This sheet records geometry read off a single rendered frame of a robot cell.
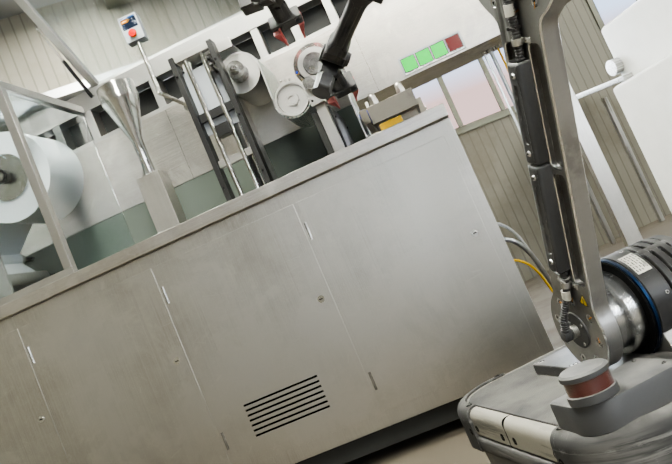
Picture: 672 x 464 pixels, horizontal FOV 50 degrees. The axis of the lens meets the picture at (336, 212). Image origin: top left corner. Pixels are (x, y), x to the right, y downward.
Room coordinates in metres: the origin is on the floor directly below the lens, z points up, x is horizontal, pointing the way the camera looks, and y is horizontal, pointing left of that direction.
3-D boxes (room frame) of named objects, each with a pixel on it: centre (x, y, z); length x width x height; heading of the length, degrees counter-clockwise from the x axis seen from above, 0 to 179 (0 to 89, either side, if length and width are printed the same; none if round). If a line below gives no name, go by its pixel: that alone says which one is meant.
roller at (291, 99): (2.54, -0.03, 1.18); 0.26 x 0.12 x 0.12; 172
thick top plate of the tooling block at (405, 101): (2.54, -0.33, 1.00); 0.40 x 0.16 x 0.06; 172
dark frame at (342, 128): (2.57, -0.11, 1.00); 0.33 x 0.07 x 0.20; 172
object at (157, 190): (2.61, 0.57, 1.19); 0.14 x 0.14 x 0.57
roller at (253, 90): (2.57, 0.10, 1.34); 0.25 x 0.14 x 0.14; 172
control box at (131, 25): (2.51, 0.41, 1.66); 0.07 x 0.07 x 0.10; 88
